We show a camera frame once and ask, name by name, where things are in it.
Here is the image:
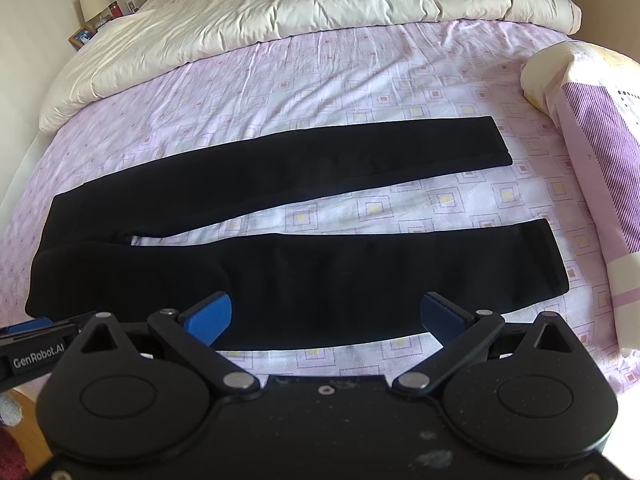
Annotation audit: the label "purple and cream folded blanket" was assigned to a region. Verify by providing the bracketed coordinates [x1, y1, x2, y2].
[521, 41, 639, 353]

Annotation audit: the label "cream white duvet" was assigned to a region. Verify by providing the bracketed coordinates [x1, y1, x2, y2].
[39, 0, 582, 136]

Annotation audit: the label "red bottle on nightstand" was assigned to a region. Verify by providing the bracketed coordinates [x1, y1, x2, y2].
[108, 1, 122, 18]

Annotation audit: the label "white bedside lamp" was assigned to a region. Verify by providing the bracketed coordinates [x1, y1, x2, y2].
[79, 0, 112, 23]

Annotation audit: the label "black pants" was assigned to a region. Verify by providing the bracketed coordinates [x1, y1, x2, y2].
[25, 117, 570, 350]

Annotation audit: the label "pink patterned bed sheet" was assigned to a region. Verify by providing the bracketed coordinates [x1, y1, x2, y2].
[1, 21, 629, 389]

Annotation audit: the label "blue picture frame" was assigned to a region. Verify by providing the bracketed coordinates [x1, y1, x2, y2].
[68, 24, 96, 51]

